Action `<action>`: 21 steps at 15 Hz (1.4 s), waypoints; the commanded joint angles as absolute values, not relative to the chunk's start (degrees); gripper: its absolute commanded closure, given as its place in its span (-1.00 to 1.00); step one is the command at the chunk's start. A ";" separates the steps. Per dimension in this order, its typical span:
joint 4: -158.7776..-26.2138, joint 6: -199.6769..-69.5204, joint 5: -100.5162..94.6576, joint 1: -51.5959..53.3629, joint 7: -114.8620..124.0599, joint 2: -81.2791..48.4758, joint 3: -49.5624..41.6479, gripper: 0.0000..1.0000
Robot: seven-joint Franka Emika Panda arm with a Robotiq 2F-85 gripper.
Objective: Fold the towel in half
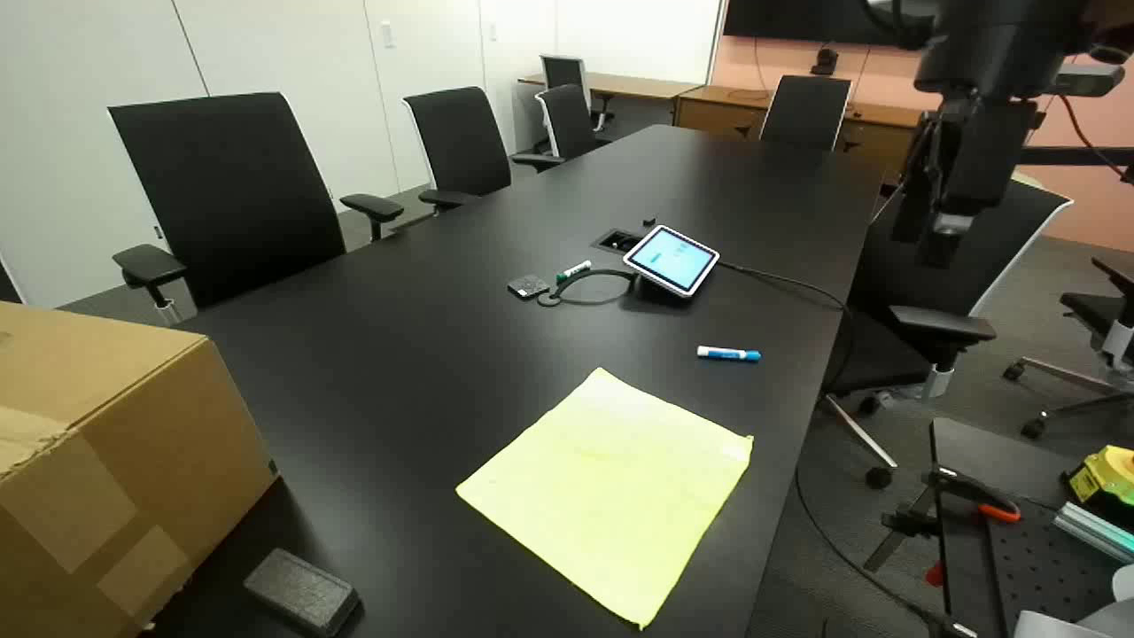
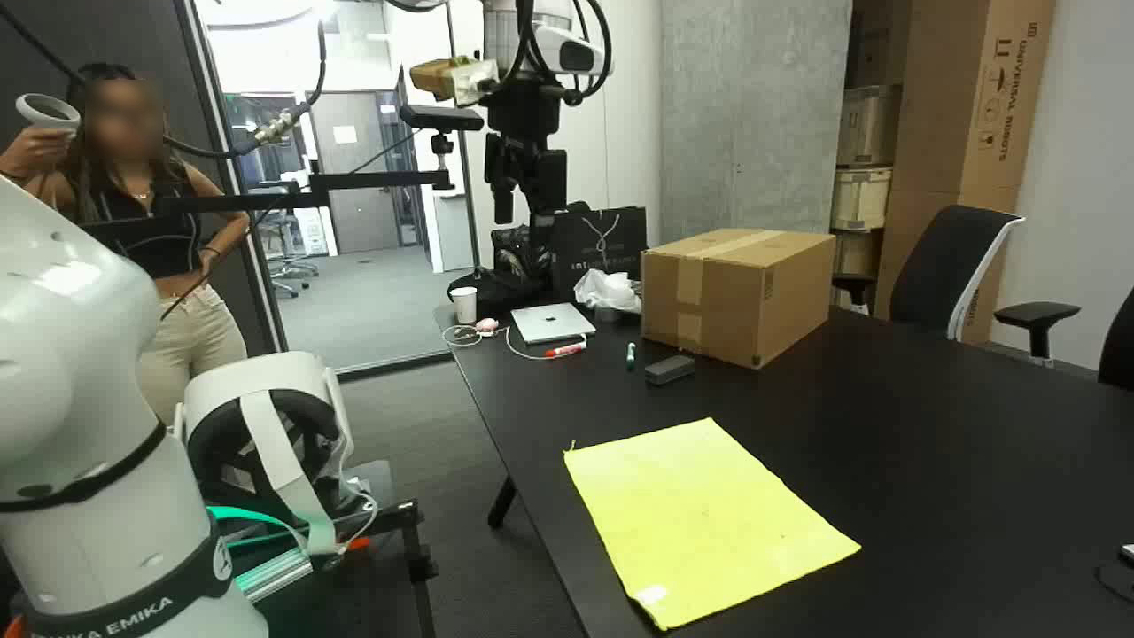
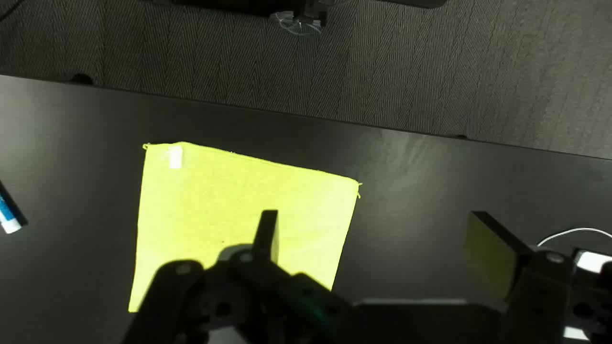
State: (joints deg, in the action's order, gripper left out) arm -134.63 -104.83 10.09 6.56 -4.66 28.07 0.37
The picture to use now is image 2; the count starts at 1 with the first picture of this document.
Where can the distant office chair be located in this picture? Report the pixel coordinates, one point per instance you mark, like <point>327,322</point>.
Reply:
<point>289,250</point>

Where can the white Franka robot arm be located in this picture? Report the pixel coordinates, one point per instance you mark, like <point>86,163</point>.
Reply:
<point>83,355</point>

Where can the brown cardboard box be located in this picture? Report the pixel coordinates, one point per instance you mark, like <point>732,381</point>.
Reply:
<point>732,296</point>

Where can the black office chair with armrests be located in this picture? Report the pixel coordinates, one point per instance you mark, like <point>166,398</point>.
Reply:
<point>943,272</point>

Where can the black stereo camera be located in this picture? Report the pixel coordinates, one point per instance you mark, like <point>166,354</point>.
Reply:
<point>441,118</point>

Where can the operator right hand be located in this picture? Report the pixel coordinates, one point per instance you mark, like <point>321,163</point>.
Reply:
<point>28,149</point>

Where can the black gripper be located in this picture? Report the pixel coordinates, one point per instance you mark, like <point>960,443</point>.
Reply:
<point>524,124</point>

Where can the small stacked cardboard box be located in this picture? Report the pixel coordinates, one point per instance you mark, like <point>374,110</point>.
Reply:
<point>860,198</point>
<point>870,124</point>

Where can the white papers on table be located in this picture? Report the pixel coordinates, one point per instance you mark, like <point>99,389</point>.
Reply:
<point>550,322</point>

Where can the teal plastic part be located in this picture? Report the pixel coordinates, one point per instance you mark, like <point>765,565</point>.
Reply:
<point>252,549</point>

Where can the white VR headset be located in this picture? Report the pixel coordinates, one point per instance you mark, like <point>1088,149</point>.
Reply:
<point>266,381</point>

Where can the person in black top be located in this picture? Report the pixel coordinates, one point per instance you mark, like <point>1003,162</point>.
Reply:
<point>161,224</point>

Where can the yellow wrist camera mount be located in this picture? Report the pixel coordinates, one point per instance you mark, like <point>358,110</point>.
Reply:
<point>455,81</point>

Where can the white paper cup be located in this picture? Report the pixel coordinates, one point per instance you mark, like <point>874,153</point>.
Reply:
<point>461,305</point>

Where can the white VR controller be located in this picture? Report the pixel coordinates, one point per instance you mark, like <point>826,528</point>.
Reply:
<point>47,110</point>

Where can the tall upright cardboard box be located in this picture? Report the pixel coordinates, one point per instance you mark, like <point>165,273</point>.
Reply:
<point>980,108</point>

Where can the white plastic bag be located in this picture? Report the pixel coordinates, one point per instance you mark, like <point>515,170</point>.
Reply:
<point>606,290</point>

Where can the yellow towel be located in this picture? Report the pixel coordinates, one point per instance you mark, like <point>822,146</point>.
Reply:
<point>696,519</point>

